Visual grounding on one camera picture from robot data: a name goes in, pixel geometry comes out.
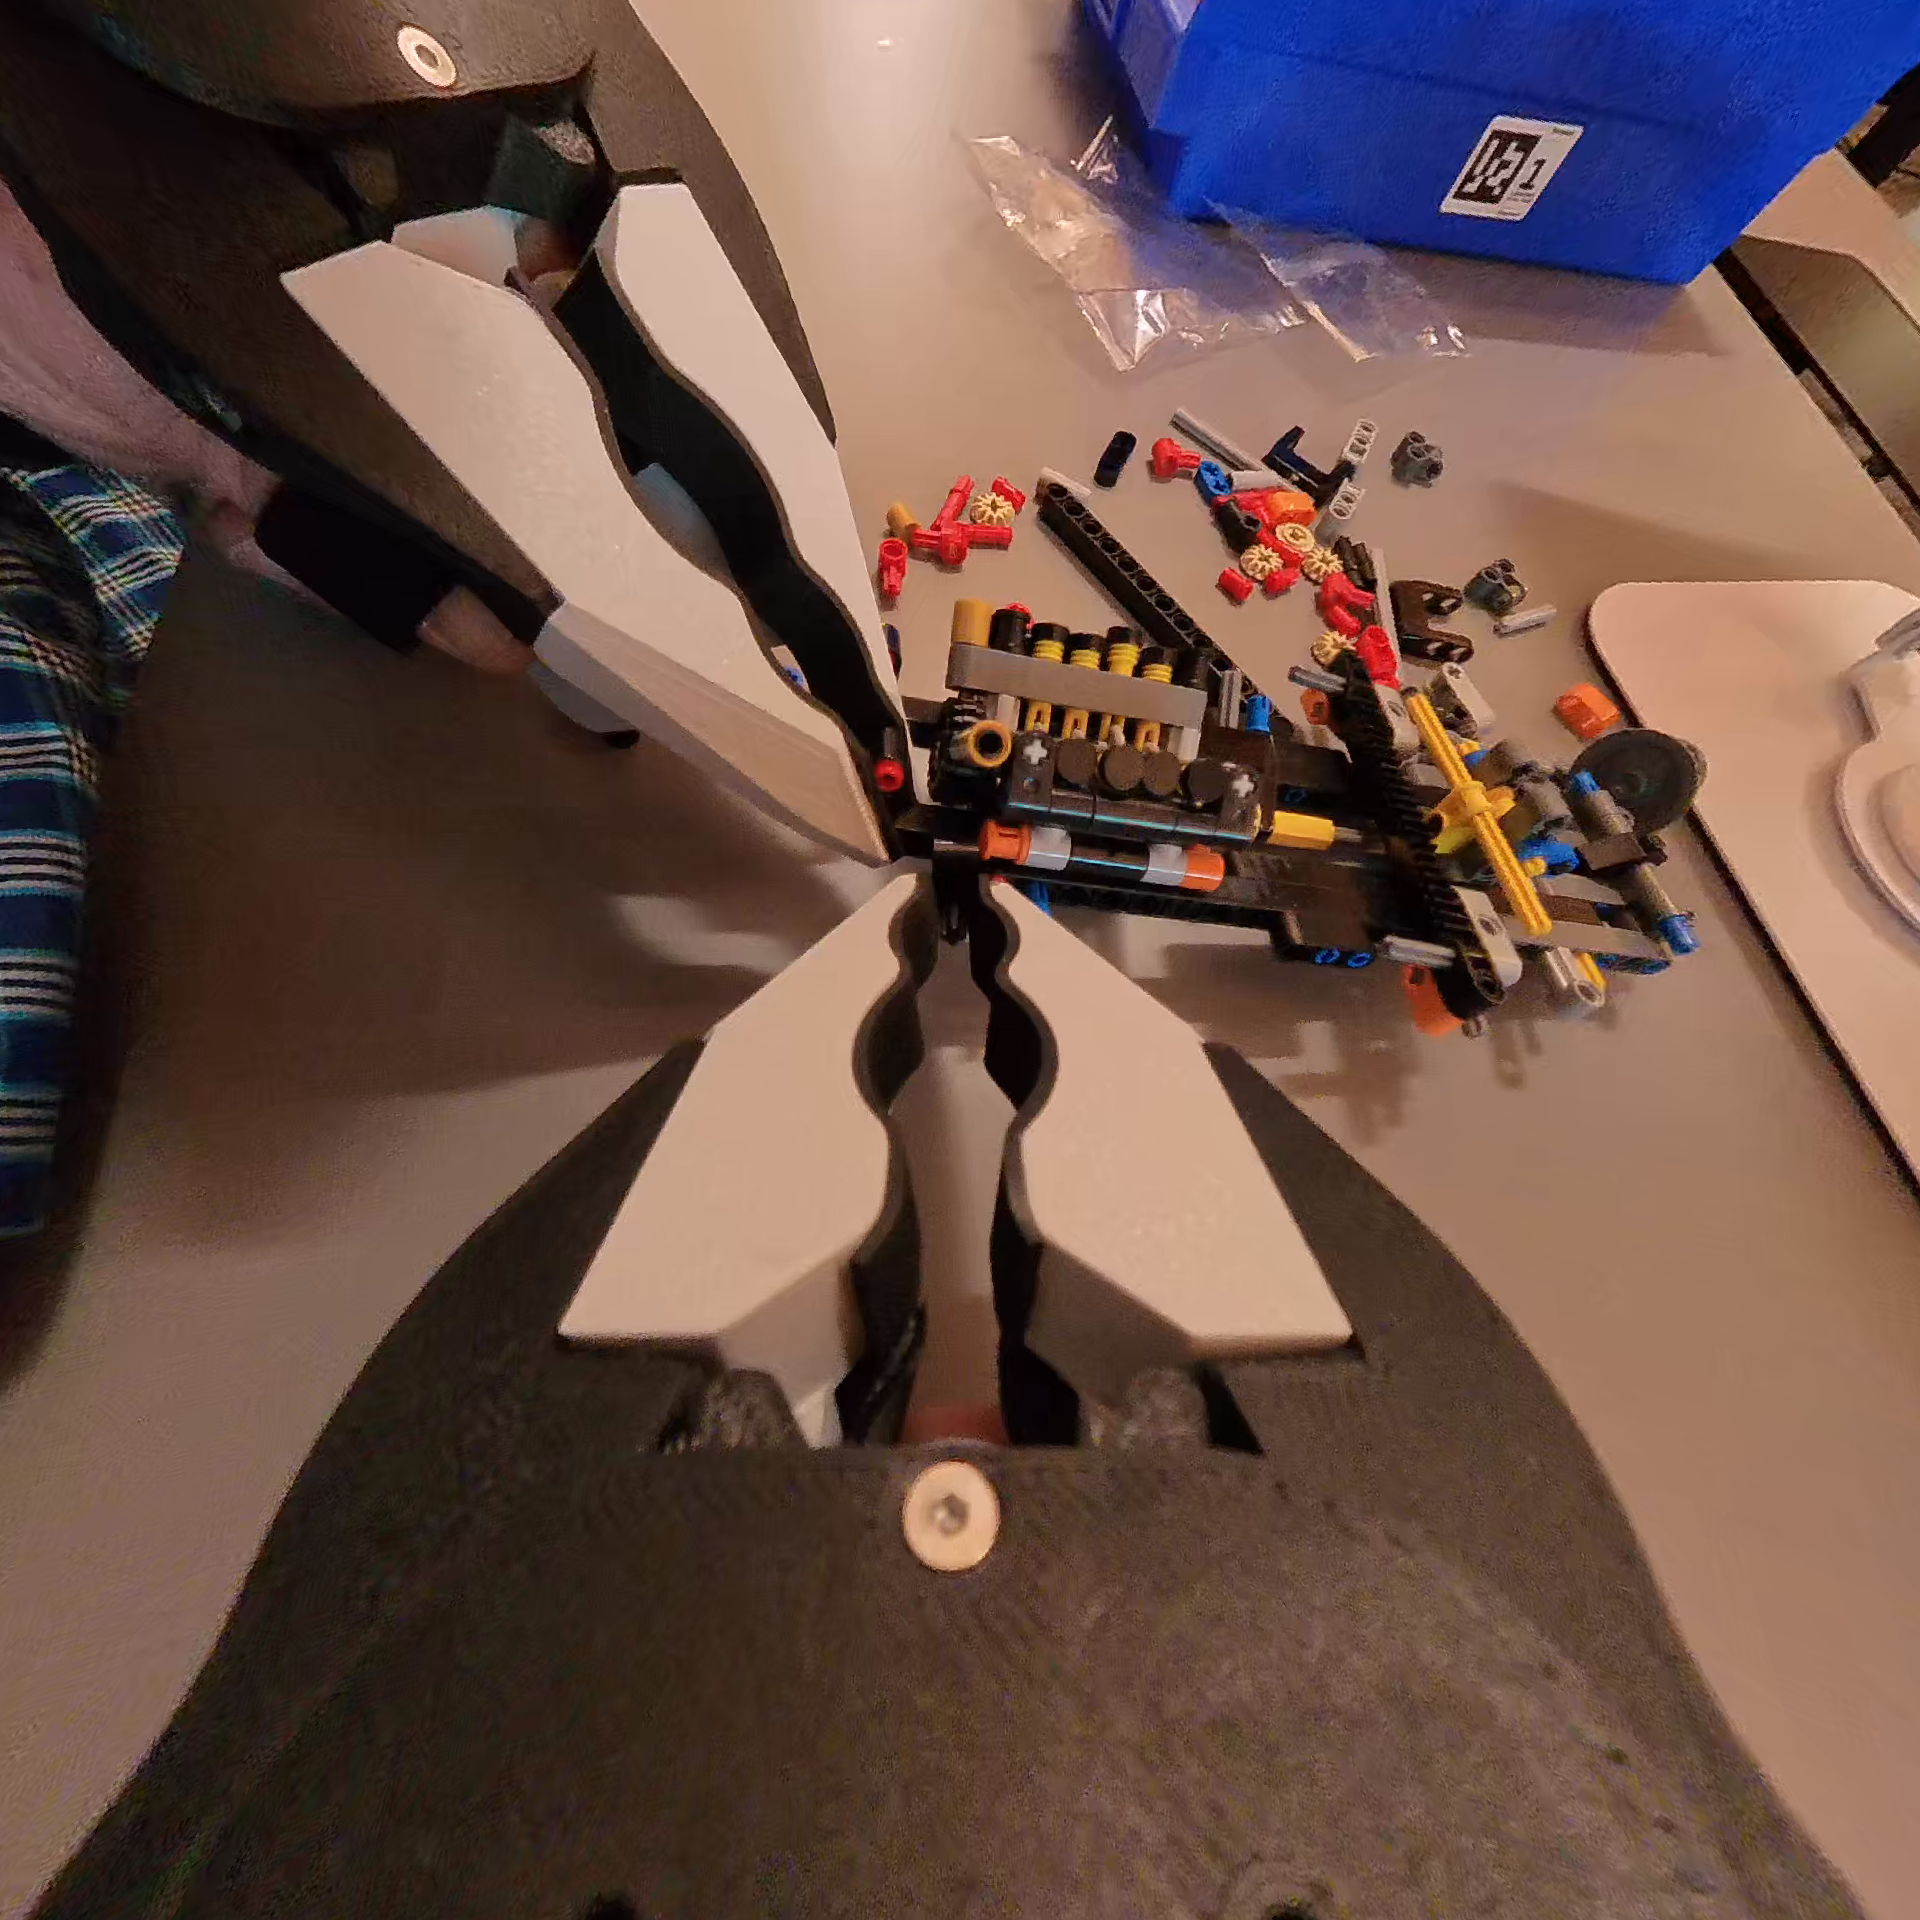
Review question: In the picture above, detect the partly built lego vehicle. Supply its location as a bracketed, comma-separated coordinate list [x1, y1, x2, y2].
[878, 593, 1711, 1045]

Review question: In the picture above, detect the white rounded tray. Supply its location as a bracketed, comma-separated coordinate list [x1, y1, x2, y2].
[1586, 577, 1920, 1187]

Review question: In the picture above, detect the white object on tray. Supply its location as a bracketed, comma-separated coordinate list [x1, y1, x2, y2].
[1838, 609, 1920, 936]

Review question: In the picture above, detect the blue plastic bin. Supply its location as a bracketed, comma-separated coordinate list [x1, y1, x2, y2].
[1078, 0, 1920, 288]

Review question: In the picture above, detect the clear plastic bag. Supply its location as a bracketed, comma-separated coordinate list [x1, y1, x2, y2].
[1229, 211, 1472, 366]
[959, 132, 1308, 376]

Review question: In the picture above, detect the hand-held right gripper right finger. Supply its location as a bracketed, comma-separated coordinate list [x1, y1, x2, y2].
[970, 880, 1360, 1450]

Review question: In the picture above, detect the person's left hand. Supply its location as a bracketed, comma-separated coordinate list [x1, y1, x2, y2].
[0, 187, 534, 676]

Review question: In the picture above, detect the long black lego beam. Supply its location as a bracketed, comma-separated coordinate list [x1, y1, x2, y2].
[1036, 474, 1272, 712]

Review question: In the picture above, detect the pile of loose lego pieces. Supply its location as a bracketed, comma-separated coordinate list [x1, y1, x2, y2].
[878, 412, 1622, 737]

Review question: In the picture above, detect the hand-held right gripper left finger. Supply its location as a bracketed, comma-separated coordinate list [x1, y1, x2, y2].
[558, 874, 935, 1450]

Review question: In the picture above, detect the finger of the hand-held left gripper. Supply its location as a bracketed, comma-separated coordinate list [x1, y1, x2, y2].
[278, 238, 897, 869]
[550, 180, 908, 758]

